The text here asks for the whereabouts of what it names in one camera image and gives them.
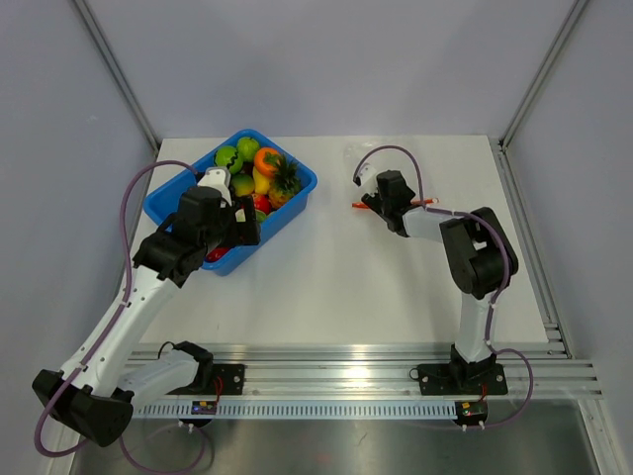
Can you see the aluminium frame post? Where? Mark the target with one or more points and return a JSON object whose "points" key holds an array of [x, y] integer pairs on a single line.
{"points": [[543, 72], [104, 48]]}

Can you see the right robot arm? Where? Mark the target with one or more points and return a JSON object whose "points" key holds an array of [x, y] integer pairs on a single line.
{"points": [[481, 262]]}

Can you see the clear orange-zip bag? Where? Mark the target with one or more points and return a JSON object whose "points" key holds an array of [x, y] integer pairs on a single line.
{"points": [[419, 198]]}

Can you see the toy orange persimmon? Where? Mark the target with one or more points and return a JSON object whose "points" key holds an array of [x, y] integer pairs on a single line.
{"points": [[266, 161]]}

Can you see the red toy tomato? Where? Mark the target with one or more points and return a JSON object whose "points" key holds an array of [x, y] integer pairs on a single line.
{"points": [[216, 254]]}

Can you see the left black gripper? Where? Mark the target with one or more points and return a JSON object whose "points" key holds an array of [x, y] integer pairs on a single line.
{"points": [[242, 233]]}

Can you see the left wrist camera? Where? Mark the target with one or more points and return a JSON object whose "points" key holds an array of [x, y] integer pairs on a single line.
{"points": [[217, 177]]}

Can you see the right circuit board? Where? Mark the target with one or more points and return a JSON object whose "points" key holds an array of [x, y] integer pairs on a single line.
{"points": [[471, 412]]}

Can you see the right aluminium frame post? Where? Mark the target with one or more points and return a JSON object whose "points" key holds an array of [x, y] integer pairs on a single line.
{"points": [[543, 72]]}

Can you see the yellow-green toy mango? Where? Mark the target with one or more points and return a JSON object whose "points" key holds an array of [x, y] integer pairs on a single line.
{"points": [[242, 184]]}

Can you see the yellow toy lemon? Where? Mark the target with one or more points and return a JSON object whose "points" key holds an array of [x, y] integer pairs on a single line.
{"points": [[262, 182]]}

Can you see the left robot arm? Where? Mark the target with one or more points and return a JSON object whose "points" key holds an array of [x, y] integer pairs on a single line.
{"points": [[91, 394]]}

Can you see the green toy apple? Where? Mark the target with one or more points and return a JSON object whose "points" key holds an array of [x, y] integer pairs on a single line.
{"points": [[247, 147]]}

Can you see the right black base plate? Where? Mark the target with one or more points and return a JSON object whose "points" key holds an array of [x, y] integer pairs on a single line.
{"points": [[438, 379]]}

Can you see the aluminium front rail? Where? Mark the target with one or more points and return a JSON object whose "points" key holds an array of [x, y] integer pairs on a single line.
{"points": [[384, 371]]}

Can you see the green striped toy melon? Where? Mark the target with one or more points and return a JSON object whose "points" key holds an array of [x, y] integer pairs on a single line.
{"points": [[227, 156]]}

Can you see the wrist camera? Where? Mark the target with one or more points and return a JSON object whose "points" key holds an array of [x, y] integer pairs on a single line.
{"points": [[365, 177], [217, 177]]}

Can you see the white slotted cable duct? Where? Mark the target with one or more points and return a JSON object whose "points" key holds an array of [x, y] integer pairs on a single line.
{"points": [[303, 410]]}

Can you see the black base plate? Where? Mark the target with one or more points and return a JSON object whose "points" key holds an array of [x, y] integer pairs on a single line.
{"points": [[227, 379], [438, 379]]}

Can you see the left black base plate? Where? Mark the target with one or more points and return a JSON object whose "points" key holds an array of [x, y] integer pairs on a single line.
{"points": [[227, 379]]}

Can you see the toy pineapple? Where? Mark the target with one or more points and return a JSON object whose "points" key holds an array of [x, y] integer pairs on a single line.
{"points": [[285, 183]]}

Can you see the left aluminium frame post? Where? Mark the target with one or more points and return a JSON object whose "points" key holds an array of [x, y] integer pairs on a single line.
{"points": [[104, 48]]}

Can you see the left circuit board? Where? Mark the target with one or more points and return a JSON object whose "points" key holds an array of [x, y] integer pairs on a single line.
{"points": [[204, 408]]}

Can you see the circuit board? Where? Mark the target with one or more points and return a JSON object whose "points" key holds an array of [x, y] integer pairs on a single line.
{"points": [[471, 412], [204, 408]]}

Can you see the red toy apple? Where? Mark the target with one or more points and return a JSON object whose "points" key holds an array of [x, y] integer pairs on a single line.
{"points": [[261, 203]]}

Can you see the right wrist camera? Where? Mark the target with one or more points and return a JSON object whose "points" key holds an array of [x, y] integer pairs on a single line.
{"points": [[365, 177]]}

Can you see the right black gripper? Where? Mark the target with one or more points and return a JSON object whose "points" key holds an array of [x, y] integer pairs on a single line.
{"points": [[373, 202]]}

